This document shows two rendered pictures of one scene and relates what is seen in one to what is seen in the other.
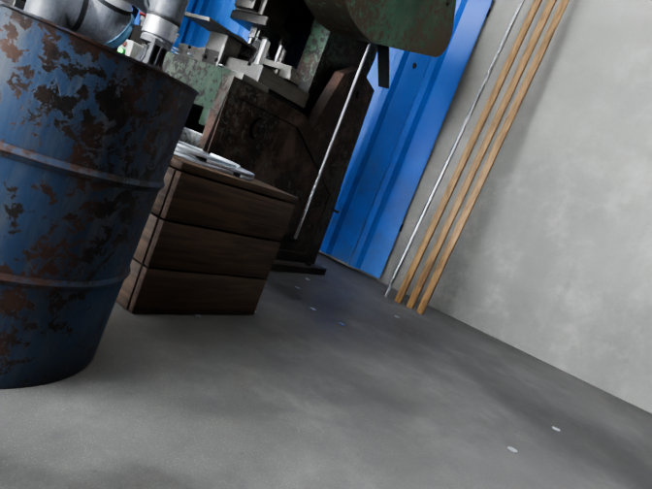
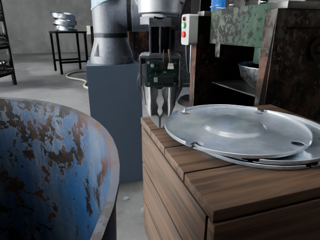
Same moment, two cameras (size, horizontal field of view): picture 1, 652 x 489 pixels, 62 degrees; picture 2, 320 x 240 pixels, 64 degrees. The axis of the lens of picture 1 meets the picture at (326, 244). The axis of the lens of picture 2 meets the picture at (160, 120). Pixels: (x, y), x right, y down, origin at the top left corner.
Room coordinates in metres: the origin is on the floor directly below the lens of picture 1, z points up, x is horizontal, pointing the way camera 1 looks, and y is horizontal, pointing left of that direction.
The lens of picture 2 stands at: (0.88, 0.23, 0.56)
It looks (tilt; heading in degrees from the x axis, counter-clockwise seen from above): 19 degrees down; 38
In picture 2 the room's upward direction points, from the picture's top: straight up
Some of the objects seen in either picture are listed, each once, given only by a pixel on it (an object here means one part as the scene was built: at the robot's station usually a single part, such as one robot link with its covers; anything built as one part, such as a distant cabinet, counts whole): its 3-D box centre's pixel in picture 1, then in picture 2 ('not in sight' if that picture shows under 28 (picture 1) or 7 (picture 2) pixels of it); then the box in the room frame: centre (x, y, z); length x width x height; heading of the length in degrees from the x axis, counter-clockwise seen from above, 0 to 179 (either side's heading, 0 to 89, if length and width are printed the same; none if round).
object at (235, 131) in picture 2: (185, 146); (233, 125); (1.37, 0.42, 0.37); 0.29 x 0.29 x 0.01
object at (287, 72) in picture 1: (281, 64); not in sight; (2.05, 0.39, 0.76); 0.17 x 0.06 x 0.10; 59
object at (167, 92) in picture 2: not in sight; (167, 108); (1.27, 0.52, 0.41); 0.06 x 0.03 x 0.09; 38
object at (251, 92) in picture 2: not in sight; (275, 87); (2.14, 0.54, 0.31); 0.43 x 0.42 x 0.01; 59
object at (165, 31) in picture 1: (161, 31); (161, 4); (1.26, 0.53, 0.60); 0.08 x 0.08 x 0.05
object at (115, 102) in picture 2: not in sight; (115, 121); (1.51, 0.95, 0.23); 0.18 x 0.18 x 0.45; 51
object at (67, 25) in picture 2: not in sight; (67, 42); (3.02, 3.53, 0.40); 0.45 x 0.40 x 0.79; 71
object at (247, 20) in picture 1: (259, 29); not in sight; (2.14, 0.54, 0.86); 0.20 x 0.16 x 0.05; 59
